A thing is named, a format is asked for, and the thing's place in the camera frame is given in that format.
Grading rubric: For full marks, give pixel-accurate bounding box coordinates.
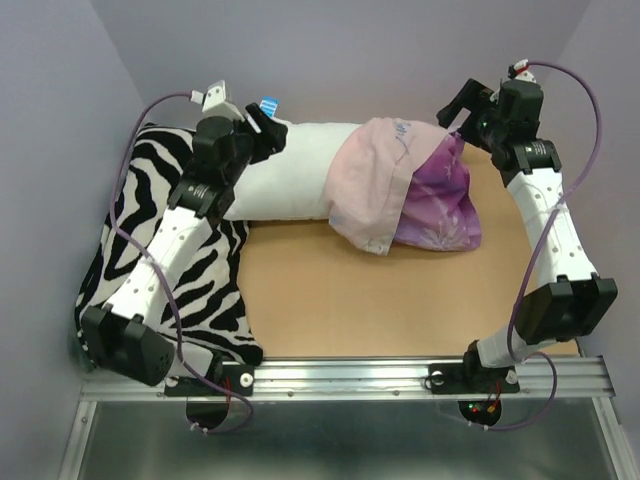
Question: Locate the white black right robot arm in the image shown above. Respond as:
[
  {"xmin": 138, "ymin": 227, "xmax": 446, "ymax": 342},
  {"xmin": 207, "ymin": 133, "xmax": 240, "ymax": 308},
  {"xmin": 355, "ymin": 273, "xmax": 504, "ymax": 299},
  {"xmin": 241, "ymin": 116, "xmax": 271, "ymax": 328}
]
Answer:
[{"xmin": 436, "ymin": 79, "xmax": 618, "ymax": 390}]

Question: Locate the aluminium front mounting rail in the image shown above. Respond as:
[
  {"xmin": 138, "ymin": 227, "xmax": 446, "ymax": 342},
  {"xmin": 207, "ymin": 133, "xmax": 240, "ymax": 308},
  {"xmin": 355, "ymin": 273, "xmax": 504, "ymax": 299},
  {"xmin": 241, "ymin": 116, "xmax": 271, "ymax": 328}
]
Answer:
[{"xmin": 79, "ymin": 355, "xmax": 616, "ymax": 401}]

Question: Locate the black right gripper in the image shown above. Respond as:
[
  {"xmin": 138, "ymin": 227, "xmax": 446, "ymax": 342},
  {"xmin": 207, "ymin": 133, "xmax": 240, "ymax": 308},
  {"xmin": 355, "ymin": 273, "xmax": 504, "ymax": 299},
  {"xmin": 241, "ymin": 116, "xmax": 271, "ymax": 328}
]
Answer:
[{"xmin": 436, "ymin": 80, "xmax": 505, "ymax": 154}]

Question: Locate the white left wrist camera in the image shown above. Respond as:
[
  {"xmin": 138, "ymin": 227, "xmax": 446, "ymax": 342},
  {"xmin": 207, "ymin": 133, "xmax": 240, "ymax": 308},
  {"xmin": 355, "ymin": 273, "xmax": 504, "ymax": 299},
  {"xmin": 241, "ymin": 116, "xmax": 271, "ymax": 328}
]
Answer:
[{"xmin": 190, "ymin": 80, "xmax": 244, "ymax": 120}]

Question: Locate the pink printed pillowcase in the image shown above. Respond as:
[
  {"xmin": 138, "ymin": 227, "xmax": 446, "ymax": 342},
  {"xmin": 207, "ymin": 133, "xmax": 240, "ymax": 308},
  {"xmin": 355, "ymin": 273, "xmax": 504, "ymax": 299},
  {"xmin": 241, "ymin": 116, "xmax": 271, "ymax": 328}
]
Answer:
[{"xmin": 323, "ymin": 118, "xmax": 482, "ymax": 255}]

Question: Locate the zebra striped pillow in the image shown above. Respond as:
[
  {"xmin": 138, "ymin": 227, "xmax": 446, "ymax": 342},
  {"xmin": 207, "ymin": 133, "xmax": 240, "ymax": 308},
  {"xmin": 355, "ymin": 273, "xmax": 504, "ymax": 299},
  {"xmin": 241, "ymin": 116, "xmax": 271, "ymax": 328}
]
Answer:
[{"xmin": 74, "ymin": 123, "xmax": 264, "ymax": 366}]

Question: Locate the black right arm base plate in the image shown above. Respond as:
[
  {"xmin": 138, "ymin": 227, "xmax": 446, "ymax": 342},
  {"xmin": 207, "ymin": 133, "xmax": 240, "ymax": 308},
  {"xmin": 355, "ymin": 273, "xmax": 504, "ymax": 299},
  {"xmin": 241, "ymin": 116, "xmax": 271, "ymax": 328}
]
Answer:
[{"xmin": 424, "ymin": 361, "xmax": 520, "ymax": 395}]

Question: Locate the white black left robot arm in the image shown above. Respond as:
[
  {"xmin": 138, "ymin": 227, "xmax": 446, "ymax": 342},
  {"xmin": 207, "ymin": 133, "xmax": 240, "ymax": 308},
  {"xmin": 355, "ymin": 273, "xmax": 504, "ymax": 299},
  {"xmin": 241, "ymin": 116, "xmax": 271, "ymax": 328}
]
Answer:
[{"xmin": 81, "ymin": 102, "xmax": 288, "ymax": 394}]

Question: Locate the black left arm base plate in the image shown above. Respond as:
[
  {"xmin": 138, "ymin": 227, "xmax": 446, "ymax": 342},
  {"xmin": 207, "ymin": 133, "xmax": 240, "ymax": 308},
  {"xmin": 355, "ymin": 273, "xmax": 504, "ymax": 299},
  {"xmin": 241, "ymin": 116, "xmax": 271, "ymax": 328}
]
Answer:
[{"xmin": 163, "ymin": 362, "xmax": 255, "ymax": 398}]

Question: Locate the white pillow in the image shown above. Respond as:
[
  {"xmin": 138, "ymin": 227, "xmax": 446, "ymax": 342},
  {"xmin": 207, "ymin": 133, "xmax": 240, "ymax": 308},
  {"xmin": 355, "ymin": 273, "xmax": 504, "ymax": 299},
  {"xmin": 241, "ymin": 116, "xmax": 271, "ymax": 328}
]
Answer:
[{"xmin": 225, "ymin": 119, "xmax": 359, "ymax": 221}]

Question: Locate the blue white pillow label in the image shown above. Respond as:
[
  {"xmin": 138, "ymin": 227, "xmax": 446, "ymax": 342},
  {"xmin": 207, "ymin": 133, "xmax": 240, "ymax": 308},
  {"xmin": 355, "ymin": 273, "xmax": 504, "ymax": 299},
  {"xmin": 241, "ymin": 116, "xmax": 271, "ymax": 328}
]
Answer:
[{"xmin": 259, "ymin": 97, "xmax": 279, "ymax": 118}]

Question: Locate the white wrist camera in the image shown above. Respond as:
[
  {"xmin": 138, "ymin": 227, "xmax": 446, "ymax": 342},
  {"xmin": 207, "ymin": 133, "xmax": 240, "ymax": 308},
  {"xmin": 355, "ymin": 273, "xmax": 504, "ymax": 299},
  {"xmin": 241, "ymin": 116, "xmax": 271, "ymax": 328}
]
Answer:
[
  {"xmin": 190, "ymin": 80, "xmax": 244, "ymax": 120},
  {"xmin": 507, "ymin": 59, "xmax": 537, "ymax": 84}
]

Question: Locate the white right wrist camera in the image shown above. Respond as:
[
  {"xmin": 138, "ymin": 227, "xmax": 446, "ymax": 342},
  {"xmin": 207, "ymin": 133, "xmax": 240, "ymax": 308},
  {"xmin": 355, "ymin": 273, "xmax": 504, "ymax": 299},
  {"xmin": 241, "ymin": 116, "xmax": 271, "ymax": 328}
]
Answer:
[{"xmin": 507, "ymin": 59, "xmax": 537, "ymax": 84}]

